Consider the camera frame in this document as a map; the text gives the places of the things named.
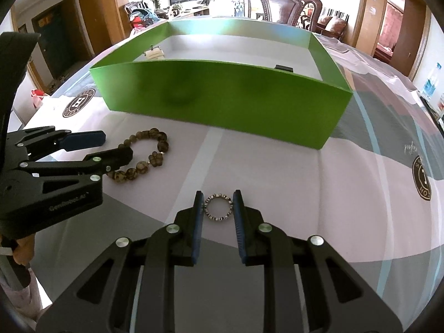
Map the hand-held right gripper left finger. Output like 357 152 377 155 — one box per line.
36 191 203 333

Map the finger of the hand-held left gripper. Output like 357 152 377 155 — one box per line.
19 147 134 181
7 127 106 162

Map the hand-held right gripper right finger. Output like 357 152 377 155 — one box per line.
232 190 405 333

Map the silver studded ring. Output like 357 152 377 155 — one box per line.
203 193 233 223

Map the brown beaded bracelet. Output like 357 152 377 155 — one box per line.
104 129 170 183

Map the green cardboard box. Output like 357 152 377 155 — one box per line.
89 17 354 150

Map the person's left forearm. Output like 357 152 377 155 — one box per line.
0 246 43 320

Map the person's left hand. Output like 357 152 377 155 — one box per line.
12 235 36 266

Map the red bag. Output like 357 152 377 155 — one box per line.
31 88 48 110

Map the grey and white printed tablecloth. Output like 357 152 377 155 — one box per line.
7 16 444 333

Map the beige hair clip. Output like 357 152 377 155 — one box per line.
144 44 165 60

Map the pile of clothes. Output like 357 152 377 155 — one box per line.
125 2 164 31

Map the brown leather sofa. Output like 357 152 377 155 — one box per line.
317 16 348 39

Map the dark wooden chair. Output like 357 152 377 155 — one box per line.
243 0 323 33

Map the clear water bottle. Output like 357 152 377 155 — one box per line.
423 62 443 104

